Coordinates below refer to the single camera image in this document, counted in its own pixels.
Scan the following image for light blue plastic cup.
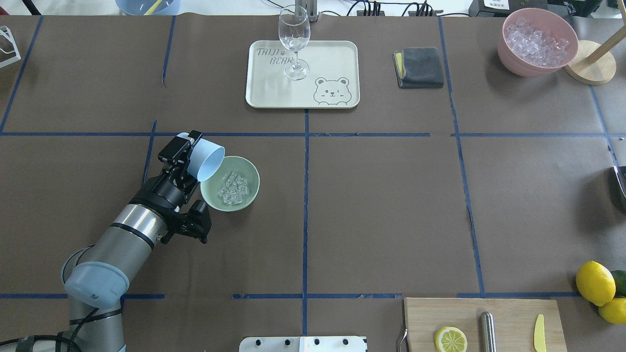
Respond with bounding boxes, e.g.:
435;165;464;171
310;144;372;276
188;137;225;182

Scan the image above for green ceramic bowl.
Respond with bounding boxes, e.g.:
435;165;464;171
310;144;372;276
201;156;260;212

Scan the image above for clear ice cubes in bowl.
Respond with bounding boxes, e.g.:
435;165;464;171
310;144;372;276
218;172;251;205

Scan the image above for blue bowl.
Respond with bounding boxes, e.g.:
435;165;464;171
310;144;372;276
115;0;181;16

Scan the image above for pink bowl with ice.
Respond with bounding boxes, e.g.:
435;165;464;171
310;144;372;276
498;7;579;77

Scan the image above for yellow plastic fork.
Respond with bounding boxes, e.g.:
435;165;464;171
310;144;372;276
143;0;163;16

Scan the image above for cream bear tray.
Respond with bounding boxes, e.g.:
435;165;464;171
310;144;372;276
245;40;360;109

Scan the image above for clear wine glass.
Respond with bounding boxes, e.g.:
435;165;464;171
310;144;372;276
279;4;311;81

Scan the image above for grey folded cloth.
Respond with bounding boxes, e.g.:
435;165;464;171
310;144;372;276
393;47;444;89

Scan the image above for half lemon slice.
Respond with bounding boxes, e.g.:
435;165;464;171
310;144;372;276
433;326;468;352

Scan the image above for steel muddler black tip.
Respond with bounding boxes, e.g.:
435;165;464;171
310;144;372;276
480;311;497;352

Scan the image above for wooden cutting board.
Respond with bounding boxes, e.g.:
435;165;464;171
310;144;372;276
403;297;568;352

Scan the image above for yellow plastic knife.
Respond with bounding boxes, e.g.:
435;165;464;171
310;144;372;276
534;314;546;352

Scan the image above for wooden stand round base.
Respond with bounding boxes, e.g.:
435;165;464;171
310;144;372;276
564;25;626;85

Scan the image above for yellow lemon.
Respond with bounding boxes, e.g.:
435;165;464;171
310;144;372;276
598;298;626;325
575;261;616;307

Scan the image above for green lime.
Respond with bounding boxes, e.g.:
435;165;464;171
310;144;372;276
610;270;626;297

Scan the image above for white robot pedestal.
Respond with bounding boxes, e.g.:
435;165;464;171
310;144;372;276
239;336;368;352

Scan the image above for white wire cup rack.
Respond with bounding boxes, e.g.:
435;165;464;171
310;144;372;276
0;26;22;68

